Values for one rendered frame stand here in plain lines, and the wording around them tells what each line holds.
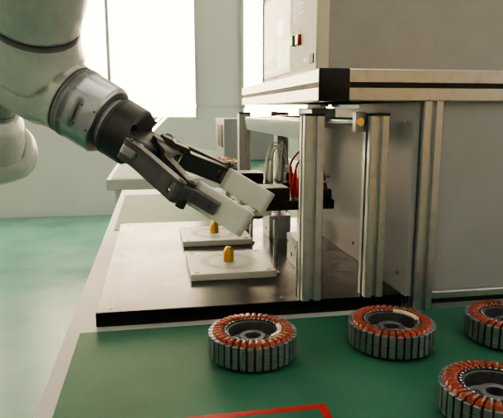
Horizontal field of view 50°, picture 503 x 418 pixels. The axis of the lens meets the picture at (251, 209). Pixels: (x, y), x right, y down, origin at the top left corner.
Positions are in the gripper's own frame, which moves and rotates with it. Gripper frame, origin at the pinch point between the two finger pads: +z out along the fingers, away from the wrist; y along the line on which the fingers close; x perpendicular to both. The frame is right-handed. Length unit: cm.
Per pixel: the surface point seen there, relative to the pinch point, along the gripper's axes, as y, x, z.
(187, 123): -477, -85, -145
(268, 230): -56, -17, 1
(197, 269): -25.2, -21.2, -5.3
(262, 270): -26.6, -15.5, 4.7
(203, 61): -484, -23, -161
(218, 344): 3.9, -15.5, 5.1
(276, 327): -1.7, -12.1, 10.2
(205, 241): -46, -24, -9
